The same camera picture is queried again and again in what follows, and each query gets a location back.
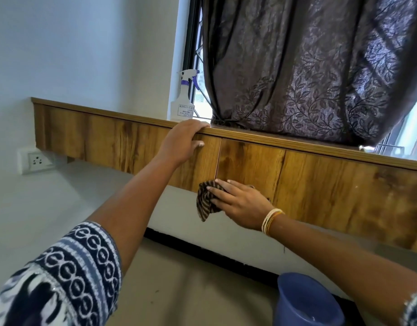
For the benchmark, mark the white spray bottle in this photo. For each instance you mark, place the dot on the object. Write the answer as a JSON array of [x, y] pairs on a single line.
[[181, 108]]

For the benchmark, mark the gold bangles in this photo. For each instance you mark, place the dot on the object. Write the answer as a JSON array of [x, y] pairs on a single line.
[[271, 221]]

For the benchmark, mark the navy patterned right sleeve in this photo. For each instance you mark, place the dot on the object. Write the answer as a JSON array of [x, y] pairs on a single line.
[[415, 310]]

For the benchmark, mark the person's right forearm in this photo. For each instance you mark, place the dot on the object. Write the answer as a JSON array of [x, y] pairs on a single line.
[[347, 264]]

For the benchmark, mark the person's left hand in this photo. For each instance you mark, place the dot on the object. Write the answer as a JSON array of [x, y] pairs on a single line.
[[181, 142]]

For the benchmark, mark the brown leaf-patterned curtain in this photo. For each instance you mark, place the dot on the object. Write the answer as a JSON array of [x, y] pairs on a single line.
[[313, 64]]

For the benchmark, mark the striped brown cloth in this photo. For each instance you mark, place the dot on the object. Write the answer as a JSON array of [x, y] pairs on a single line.
[[205, 200]]

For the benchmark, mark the wooden wall shelf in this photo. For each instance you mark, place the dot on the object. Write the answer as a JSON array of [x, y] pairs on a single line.
[[330, 190]]

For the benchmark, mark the black window frame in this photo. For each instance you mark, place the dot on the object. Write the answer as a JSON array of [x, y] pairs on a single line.
[[191, 47]]

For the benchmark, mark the navy patterned sleeve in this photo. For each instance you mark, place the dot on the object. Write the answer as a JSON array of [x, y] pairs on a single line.
[[415, 310], [66, 278]]

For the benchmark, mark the blue plastic bucket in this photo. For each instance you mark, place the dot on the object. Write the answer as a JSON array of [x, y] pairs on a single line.
[[303, 302]]

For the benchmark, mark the white wall socket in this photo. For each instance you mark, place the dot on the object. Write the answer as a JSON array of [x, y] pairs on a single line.
[[35, 161]]

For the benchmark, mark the person's right hand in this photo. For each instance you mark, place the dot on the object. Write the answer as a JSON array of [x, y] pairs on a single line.
[[244, 207]]

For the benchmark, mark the navy patterned left sleeve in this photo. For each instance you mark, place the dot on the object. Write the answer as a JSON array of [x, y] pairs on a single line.
[[66, 278]]

